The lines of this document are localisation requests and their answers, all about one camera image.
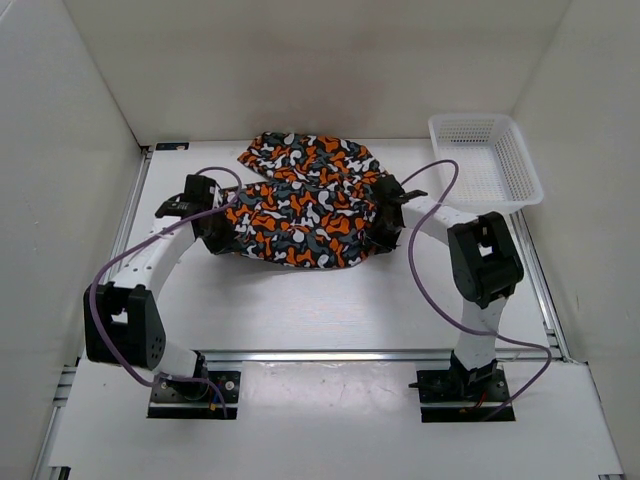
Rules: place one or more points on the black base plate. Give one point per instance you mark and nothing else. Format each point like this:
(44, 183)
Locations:
(441, 401)
(171, 400)

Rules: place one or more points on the aluminium front rail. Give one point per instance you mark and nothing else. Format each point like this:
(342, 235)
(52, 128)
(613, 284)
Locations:
(406, 355)

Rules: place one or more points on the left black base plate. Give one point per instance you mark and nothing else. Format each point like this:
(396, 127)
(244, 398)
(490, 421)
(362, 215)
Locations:
(171, 400)

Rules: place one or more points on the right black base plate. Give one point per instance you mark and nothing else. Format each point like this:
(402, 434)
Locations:
(441, 401)

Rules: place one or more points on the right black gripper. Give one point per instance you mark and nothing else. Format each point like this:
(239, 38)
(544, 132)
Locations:
(385, 243)

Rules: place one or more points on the orange camouflage shorts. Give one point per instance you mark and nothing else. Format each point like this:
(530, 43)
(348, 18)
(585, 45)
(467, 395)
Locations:
(313, 206)

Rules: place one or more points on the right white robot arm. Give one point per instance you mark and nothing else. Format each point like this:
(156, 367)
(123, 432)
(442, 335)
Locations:
(485, 266)

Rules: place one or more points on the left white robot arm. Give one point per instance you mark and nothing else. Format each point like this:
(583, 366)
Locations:
(122, 320)

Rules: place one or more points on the white plastic basket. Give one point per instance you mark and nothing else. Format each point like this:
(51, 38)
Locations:
(496, 172)

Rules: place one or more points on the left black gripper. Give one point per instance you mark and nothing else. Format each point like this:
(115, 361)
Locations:
(227, 242)

